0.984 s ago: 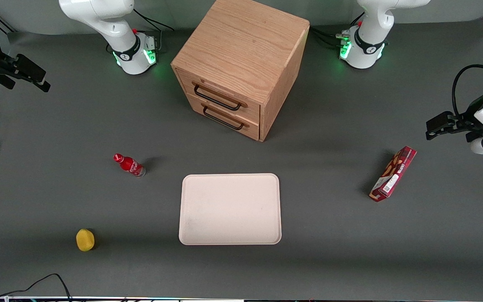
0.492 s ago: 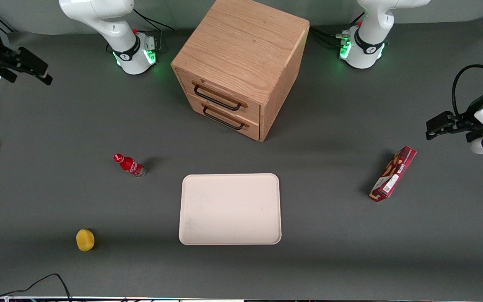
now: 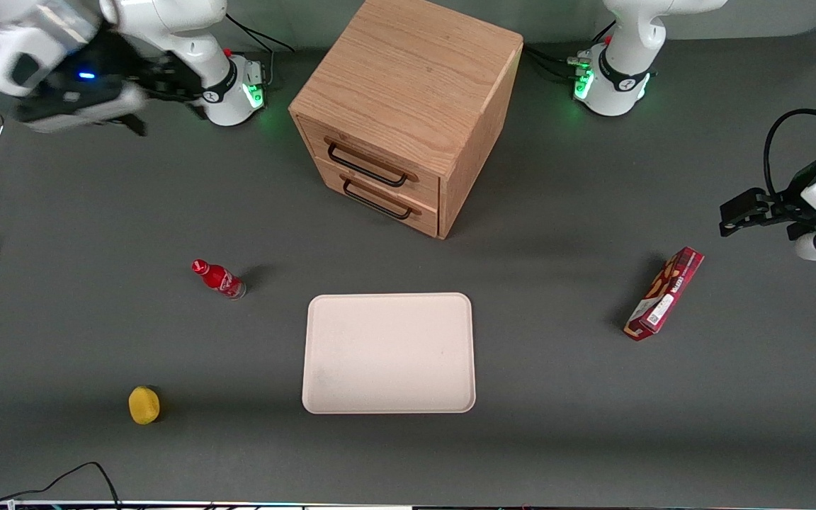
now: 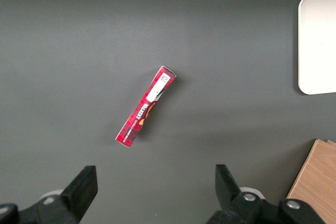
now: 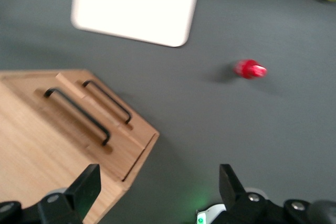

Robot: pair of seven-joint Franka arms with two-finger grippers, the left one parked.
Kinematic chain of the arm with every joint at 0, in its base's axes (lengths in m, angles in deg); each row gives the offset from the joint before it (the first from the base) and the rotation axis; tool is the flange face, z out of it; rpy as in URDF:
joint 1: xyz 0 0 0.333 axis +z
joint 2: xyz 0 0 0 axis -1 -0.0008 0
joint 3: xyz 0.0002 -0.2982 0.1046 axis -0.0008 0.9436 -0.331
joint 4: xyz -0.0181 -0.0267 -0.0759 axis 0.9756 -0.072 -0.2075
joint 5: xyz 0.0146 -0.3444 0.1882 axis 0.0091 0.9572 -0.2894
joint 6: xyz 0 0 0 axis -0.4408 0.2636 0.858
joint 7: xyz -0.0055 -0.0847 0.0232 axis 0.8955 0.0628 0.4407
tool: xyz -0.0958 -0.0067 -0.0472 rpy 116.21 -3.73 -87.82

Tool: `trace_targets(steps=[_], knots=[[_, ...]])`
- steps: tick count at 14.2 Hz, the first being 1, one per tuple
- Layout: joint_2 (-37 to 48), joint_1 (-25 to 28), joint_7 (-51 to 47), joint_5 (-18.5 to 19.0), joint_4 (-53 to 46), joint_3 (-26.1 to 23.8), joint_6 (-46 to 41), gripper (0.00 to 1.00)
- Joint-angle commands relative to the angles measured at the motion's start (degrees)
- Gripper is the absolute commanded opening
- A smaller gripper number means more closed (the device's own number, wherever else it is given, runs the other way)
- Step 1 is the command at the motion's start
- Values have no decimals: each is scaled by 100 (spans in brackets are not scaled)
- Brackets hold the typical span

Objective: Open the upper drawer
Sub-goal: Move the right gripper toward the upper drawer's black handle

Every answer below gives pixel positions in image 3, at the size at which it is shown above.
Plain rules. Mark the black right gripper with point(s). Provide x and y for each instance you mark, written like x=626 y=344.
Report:
x=116 y=58

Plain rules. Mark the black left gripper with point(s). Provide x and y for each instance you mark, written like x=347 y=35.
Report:
x=785 y=205

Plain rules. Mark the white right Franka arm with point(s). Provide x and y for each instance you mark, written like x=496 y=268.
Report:
x=181 y=28

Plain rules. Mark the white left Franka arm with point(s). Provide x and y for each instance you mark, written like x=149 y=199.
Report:
x=627 y=42

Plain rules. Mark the wooden two-drawer cabinet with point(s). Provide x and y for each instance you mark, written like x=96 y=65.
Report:
x=422 y=78

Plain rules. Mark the red snack box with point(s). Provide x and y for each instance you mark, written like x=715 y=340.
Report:
x=664 y=293

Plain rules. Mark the small red cola bottle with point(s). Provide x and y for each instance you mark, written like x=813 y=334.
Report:
x=220 y=279

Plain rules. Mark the yellow lemon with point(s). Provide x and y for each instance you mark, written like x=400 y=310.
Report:
x=144 y=405

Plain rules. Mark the beige rectangular tray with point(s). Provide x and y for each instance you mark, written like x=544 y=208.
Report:
x=388 y=353

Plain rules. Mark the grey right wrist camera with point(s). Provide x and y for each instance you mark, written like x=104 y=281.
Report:
x=82 y=113

